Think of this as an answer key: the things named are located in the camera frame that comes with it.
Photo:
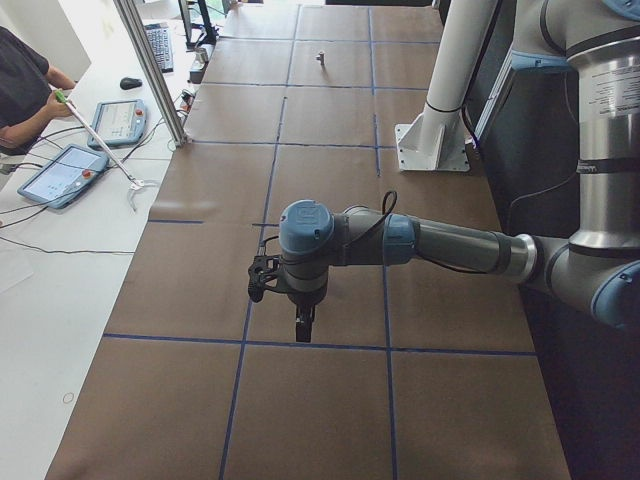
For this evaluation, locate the black monitor stand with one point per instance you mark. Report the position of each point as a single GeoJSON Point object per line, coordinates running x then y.
{"type": "Point", "coordinates": [198, 27]}

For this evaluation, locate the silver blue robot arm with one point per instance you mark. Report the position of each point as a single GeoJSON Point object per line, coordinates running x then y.
{"type": "Point", "coordinates": [595, 270]}

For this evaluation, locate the white reacher grabber stick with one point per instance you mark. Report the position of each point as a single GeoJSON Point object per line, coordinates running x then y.
{"type": "Point", "coordinates": [96, 142]}

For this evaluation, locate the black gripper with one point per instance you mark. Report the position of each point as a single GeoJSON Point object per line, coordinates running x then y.
{"type": "Point", "coordinates": [304, 299]}

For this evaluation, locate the upper blue teach pendant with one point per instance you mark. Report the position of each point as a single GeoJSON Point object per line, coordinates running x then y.
{"type": "Point", "coordinates": [120, 123]}

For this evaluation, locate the aluminium frame post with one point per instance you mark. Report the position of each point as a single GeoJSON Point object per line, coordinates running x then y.
{"type": "Point", "coordinates": [137, 34]}

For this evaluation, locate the person in dark shirt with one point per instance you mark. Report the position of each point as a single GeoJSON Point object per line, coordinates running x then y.
{"type": "Point", "coordinates": [29, 83]}

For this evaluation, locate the black computer mouse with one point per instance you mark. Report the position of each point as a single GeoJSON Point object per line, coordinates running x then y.
{"type": "Point", "coordinates": [129, 83]}

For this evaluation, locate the brown paper table cover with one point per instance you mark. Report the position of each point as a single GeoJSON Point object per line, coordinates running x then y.
{"type": "Point", "coordinates": [258, 336]}

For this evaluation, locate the chrome angle valve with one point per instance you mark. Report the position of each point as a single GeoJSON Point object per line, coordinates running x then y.
{"type": "Point", "coordinates": [320, 58]}

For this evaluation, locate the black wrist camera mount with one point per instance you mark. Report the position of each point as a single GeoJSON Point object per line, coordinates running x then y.
{"type": "Point", "coordinates": [265, 274]}

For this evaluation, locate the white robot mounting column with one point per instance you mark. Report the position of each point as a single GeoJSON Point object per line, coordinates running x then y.
{"type": "Point", "coordinates": [435, 140]}

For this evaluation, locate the black computer keyboard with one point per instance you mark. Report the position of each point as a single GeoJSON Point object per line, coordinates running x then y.
{"type": "Point", "coordinates": [159, 38]}

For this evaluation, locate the lower blue teach pendant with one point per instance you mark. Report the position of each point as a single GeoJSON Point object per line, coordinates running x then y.
{"type": "Point", "coordinates": [59, 182]}

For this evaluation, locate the blue teach pendant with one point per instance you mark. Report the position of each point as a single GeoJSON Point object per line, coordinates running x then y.
{"type": "Point", "coordinates": [120, 123]}
{"type": "Point", "coordinates": [59, 182]}

